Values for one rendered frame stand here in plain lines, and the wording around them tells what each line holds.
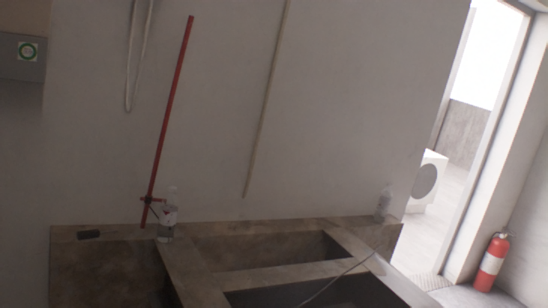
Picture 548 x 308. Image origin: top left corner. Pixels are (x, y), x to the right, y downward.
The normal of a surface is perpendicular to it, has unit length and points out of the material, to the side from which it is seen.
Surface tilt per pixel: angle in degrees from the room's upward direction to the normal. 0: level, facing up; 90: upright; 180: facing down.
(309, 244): 90
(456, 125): 90
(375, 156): 90
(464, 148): 90
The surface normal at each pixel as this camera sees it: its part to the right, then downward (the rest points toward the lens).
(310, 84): 0.47, 0.35
